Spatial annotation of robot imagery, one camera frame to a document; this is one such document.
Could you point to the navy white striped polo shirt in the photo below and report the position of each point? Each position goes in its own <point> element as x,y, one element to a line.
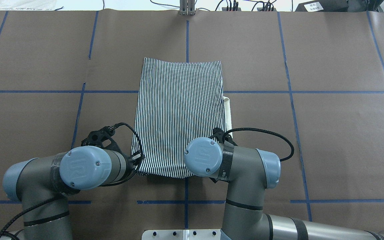
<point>177,102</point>

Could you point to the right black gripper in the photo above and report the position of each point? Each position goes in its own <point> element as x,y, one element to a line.
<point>214,180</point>

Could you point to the aluminium frame post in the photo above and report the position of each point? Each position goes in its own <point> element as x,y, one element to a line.
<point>187,7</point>

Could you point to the clear plastic sheet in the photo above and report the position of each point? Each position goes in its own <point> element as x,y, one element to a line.
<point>27,5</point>

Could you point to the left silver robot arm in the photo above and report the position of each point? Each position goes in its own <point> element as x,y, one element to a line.
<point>43,185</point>

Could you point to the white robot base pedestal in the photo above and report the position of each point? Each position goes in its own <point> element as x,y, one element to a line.
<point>185,234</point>

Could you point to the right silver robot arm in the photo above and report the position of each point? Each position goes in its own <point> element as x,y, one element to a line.
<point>249,172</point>

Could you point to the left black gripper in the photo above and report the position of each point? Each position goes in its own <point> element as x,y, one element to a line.
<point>131,163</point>

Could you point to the terminal block strip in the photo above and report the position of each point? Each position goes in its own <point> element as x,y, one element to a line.
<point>246,6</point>

